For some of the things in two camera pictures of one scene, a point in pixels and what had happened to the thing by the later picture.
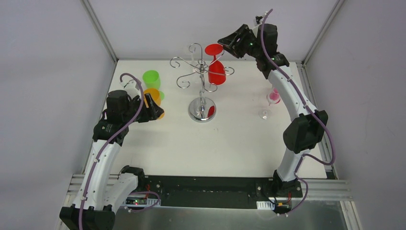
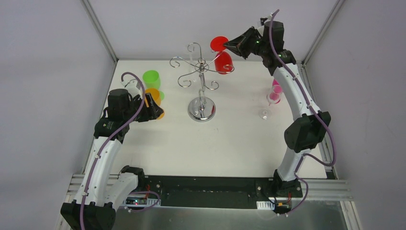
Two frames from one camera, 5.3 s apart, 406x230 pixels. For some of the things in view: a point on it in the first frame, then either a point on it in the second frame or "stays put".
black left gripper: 149,108 stays put
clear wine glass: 274,97 stays put
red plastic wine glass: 216,71 → 223,62
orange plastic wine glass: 156,96 stays put
